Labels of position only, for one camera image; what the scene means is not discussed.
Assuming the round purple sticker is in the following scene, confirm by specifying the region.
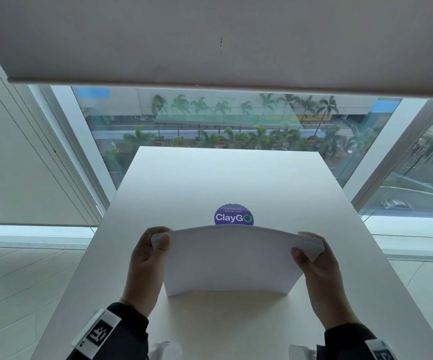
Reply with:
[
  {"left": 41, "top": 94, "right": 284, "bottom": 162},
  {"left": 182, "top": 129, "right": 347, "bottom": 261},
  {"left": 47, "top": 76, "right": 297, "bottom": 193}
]
[{"left": 214, "top": 203, "right": 255, "bottom": 227}]

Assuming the white window frame post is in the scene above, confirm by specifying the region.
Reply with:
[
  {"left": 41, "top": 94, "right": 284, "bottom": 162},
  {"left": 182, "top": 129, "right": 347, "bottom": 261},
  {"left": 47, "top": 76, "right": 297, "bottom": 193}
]
[
  {"left": 27, "top": 84, "right": 118, "bottom": 222},
  {"left": 342, "top": 98, "right": 433, "bottom": 213}
]

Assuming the wide grey roller blind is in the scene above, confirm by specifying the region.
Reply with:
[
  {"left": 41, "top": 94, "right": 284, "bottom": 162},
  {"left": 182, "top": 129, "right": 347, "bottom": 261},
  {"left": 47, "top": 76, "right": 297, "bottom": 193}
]
[{"left": 0, "top": 0, "right": 433, "bottom": 99}]

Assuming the white wristband with black marker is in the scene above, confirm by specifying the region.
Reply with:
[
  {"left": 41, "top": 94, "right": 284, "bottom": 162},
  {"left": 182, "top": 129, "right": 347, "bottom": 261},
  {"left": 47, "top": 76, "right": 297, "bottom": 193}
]
[
  {"left": 364, "top": 339, "right": 398, "bottom": 360},
  {"left": 70, "top": 309, "right": 123, "bottom": 351}
]

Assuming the person's right hand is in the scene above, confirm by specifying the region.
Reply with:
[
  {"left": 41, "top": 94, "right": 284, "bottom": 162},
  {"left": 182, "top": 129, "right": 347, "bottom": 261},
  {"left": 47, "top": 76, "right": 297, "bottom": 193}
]
[{"left": 291, "top": 231, "right": 362, "bottom": 331}]

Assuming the row of palm trees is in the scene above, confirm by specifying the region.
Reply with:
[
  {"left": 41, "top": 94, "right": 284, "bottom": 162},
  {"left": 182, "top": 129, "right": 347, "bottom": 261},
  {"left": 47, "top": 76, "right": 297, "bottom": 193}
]
[{"left": 102, "top": 93, "right": 380, "bottom": 173}]

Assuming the person's right forearm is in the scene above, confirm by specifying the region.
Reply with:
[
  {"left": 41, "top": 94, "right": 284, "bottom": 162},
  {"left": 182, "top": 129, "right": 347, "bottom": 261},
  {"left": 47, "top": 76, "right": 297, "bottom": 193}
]
[{"left": 316, "top": 323, "right": 398, "bottom": 360}]

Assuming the stack of white paper sheets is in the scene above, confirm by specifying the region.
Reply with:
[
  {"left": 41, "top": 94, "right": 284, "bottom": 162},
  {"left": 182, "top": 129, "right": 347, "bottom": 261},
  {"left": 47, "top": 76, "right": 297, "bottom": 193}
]
[{"left": 151, "top": 225, "right": 326, "bottom": 299}]

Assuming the person's left hand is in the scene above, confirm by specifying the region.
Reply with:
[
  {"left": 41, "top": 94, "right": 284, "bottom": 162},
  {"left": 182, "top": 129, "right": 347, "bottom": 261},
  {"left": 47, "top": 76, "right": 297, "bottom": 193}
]
[{"left": 121, "top": 226, "right": 174, "bottom": 319}]

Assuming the person's left forearm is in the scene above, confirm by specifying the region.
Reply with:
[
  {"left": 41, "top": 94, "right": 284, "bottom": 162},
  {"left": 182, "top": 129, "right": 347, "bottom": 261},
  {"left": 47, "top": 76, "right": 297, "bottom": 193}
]
[{"left": 66, "top": 302, "right": 150, "bottom": 360}]

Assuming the narrow white roller blind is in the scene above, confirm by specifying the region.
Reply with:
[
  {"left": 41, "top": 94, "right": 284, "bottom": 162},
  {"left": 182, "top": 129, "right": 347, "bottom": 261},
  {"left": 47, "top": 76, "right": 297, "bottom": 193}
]
[{"left": 0, "top": 26, "right": 103, "bottom": 228}]

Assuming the grey building outside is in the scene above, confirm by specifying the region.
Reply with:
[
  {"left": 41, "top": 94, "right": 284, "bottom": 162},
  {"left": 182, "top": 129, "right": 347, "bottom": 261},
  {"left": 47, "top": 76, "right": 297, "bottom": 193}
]
[{"left": 72, "top": 86, "right": 403, "bottom": 126}]

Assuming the silver car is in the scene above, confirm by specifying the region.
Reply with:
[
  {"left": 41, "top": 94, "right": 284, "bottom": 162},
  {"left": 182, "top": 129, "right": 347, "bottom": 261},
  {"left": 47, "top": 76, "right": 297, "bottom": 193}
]
[{"left": 381, "top": 198, "right": 414, "bottom": 211}]

